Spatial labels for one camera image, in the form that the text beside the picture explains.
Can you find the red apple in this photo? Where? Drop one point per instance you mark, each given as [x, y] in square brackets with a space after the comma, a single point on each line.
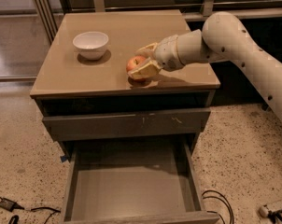
[134, 62]

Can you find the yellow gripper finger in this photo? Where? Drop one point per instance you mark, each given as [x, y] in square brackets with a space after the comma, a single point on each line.
[148, 68]
[147, 51]

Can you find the closed grey top drawer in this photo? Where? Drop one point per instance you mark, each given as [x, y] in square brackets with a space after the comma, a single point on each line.
[127, 124]

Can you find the white ceramic bowl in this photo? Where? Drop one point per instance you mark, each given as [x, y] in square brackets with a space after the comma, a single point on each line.
[91, 45]

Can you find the open grey middle drawer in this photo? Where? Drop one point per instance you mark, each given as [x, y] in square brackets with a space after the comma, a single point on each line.
[134, 185]

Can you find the white power strip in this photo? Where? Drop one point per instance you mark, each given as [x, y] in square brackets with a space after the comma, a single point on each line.
[271, 208]

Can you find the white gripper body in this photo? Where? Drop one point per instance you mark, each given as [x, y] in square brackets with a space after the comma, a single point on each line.
[166, 52]

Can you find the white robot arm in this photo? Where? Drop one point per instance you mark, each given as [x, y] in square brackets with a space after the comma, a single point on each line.
[222, 38]

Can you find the blue tape piece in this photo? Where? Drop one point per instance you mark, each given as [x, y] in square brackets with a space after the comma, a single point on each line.
[63, 158]

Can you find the black power adapter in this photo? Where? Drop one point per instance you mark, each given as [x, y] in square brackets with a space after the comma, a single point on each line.
[9, 205]

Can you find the grey drawer cabinet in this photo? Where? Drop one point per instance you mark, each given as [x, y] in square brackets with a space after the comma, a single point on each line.
[69, 84]

